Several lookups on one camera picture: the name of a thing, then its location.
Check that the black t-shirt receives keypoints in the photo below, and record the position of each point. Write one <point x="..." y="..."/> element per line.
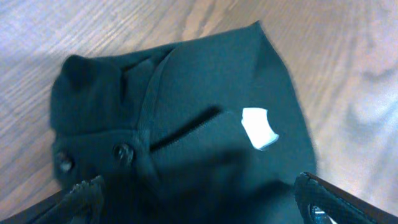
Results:
<point x="202" y="131"/>

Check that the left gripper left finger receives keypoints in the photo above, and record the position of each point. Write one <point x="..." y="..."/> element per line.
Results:
<point x="83" y="203"/>

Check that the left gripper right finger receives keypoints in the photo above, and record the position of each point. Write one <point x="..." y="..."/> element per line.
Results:
<point x="322" y="202"/>

